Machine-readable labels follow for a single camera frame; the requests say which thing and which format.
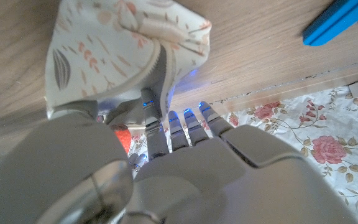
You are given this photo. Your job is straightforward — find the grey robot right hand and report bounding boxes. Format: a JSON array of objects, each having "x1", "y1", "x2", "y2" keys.
[{"x1": 127, "y1": 152, "x2": 148, "y2": 172}]

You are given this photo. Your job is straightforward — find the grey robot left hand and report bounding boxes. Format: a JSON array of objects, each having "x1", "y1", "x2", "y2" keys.
[{"x1": 0, "y1": 86, "x2": 358, "y2": 224}]

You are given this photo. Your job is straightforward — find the orange strawberry pen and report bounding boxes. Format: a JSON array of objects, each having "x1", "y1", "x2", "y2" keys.
[{"x1": 109, "y1": 123, "x2": 132, "y2": 155}]

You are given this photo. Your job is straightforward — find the cream floral pen bag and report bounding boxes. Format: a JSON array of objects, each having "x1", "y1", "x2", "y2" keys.
[{"x1": 44, "y1": 0, "x2": 213, "y2": 125}]

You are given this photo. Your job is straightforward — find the blue black block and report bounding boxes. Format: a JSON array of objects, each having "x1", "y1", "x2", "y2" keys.
[{"x1": 302, "y1": 0, "x2": 358, "y2": 47}]

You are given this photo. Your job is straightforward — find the floral backdrop cloth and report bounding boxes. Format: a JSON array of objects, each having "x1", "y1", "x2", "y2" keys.
[{"x1": 126, "y1": 85, "x2": 358, "y2": 224}]

